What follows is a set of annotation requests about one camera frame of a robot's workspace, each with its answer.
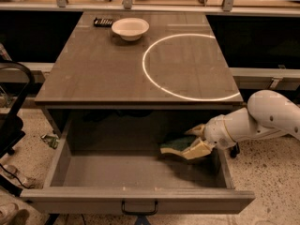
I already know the black rolling stand base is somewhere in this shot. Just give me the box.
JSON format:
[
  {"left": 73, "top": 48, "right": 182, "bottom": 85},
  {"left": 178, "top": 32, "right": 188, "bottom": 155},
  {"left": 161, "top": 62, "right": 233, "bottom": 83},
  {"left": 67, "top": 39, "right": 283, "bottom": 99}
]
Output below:
[{"left": 230, "top": 143, "right": 240, "bottom": 158}]

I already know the open grey top drawer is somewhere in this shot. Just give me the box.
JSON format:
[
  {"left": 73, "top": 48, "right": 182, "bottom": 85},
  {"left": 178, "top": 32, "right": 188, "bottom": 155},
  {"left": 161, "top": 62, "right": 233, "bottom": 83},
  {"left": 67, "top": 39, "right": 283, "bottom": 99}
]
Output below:
[{"left": 21, "top": 111, "right": 255, "bottom": 215}]

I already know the small black rectangular device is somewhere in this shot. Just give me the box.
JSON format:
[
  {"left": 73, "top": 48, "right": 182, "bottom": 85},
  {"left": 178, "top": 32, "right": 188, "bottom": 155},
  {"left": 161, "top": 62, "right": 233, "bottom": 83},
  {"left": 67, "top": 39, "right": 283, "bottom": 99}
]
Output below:
[{"left": 94, "top": 18, "right": 113, "bottom": 27}]

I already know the white ceramic bowl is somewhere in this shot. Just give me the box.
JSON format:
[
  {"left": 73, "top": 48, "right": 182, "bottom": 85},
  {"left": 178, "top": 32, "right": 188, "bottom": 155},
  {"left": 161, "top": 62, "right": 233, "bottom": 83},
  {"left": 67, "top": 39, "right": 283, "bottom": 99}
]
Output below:
[{"left": 112, "top": 18, "right": 149, "bottom": 41}]

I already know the green and yellow sponge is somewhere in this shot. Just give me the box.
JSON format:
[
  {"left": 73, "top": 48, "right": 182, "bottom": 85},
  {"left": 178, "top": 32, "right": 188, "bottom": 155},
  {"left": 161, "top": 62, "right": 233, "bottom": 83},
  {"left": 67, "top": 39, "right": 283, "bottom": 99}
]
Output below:
[{"left": 160, "top": 135, "right": 196, "bottom": 157}]

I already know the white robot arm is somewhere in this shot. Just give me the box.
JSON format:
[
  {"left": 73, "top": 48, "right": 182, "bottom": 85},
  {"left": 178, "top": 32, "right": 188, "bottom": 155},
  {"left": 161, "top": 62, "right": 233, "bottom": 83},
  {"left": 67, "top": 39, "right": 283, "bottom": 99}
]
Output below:
[{"left": 183, "top": 90, "right": 300, "bottom": 159}]

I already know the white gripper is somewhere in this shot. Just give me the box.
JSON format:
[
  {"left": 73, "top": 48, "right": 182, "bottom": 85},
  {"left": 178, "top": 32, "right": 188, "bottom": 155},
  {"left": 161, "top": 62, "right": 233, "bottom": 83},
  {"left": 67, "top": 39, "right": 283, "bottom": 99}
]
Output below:
[{"left": 182, "top": 115, "right": 235, "bottom": 159}]

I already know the crumpled green wrapper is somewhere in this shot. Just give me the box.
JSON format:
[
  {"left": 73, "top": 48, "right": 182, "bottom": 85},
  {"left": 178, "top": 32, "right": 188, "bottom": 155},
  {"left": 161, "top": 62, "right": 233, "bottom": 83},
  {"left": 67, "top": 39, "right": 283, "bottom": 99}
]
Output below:
[{"left": 40, "top": 134, "right": 59, "bottom": 149}]

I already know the black drawer handle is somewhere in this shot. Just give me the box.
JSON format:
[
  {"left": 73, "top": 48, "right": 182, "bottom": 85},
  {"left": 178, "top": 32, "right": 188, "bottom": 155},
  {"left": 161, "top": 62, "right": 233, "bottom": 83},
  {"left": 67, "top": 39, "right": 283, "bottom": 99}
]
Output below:
[{"left": 121, "top": 201, "right": 158, "bottom": 216}]

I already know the black office chair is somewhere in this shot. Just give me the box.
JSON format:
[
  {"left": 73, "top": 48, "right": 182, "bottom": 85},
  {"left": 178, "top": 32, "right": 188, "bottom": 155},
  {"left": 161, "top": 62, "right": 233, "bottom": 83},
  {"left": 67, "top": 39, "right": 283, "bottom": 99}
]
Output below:
[{"left": 0, "top": 43, "right": 35, "bottom": 158}]

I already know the black cable on floor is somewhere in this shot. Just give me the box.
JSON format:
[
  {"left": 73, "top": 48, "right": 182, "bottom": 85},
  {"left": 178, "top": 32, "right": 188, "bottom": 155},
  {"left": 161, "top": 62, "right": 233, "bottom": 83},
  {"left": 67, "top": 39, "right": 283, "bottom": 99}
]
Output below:
[{"left": 0, "top": 162, "right": 31, "bottom": 189}]

